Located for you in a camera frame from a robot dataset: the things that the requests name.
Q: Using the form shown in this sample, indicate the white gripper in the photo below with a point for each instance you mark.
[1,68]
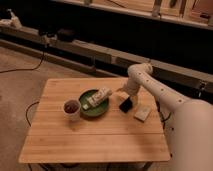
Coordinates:
[125,94]

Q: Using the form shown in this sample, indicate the black eraser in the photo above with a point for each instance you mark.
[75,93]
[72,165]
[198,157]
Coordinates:
[126,105]

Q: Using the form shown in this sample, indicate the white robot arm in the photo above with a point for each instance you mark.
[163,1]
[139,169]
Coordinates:
[192,140]

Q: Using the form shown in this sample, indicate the white sponge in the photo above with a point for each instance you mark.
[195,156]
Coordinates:
[142,113]

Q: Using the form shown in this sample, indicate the green plate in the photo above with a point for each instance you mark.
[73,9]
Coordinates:
[96,111]

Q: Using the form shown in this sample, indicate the wooden table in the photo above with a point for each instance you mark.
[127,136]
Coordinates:
[113,137]

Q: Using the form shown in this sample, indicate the white cup with brown contents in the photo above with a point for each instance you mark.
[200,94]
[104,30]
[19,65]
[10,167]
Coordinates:
[71,109]

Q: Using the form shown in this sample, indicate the dark box on ledge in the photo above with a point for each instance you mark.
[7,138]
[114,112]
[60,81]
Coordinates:
[66,35]

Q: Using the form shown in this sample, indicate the white object on ledge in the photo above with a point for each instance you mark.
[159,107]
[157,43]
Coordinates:
[13,21]

